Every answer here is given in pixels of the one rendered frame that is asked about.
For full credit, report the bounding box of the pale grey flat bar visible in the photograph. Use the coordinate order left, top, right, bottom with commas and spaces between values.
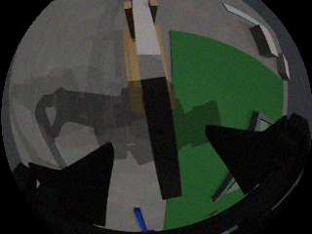
222, 3, 268, 30

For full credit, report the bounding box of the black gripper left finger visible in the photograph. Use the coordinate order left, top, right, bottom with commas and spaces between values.
28, 141, 114, 227

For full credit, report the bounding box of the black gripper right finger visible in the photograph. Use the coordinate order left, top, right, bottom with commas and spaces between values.
206, 114, 288, 195

